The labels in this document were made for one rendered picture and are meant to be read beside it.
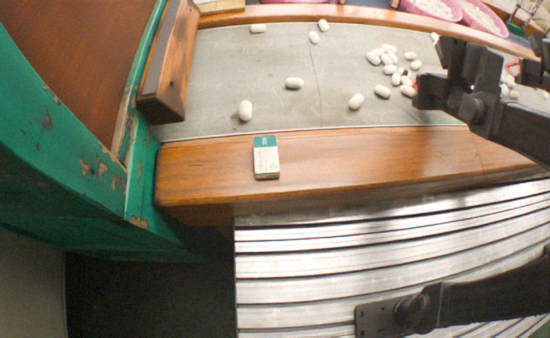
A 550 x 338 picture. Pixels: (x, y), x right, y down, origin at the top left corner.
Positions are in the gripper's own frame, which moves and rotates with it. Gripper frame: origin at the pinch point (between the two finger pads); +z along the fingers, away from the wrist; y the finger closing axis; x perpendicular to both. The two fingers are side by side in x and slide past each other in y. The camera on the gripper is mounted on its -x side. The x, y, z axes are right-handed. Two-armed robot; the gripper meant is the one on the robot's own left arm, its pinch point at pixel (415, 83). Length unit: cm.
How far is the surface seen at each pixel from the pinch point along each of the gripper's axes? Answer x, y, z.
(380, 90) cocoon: 1.4, 9.2, -1.9
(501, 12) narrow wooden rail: -33, -81, 41
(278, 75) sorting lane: -1.1, 28.2, 3.5
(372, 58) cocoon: -4.4, 8.0, 5.0
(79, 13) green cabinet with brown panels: -16, 51, -23
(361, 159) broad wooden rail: 9.8, 17.2, -13.5
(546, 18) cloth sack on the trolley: -83, -307, 133
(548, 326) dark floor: 135, -150, -43
